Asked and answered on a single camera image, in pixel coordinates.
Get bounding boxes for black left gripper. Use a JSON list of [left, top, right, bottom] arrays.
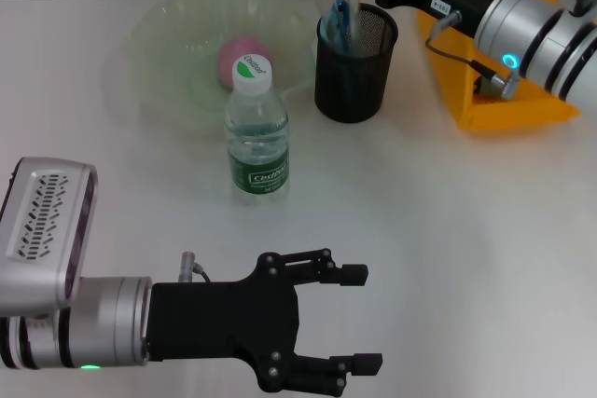
[[148, 247, 370, 393]]

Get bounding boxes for silver ballpoint pen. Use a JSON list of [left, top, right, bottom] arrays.
[[343, 0, 363, 57]]

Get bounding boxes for blue plastic scissors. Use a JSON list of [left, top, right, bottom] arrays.
[[320, 0, 358, 103]]

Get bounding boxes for clear green-label water bottle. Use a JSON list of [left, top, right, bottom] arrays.
[[223, 53, 291, 207]]

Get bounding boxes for pink peach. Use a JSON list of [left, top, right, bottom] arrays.
[[215, 34, 271, 91]]

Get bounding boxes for black mesh pen holder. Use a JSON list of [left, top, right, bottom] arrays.
[[313, 2, 399, 124]]

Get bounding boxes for green glass fruit plate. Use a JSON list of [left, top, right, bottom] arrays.
[[123, 0, 314, 138]]

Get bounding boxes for yellow plastic bin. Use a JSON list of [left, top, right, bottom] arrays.
[[416, 0, 582, 131]]

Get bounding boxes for right arm cable with plug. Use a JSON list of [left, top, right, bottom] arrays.
[[424, 10, 521, 101]]

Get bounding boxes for arm cable with plug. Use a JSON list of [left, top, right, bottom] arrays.
[[424, 10, 521, 101], [180, 252, 214, 283]]

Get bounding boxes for left arm cable with plug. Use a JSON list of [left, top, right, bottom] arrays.
[[180, 252, 214, 283]]

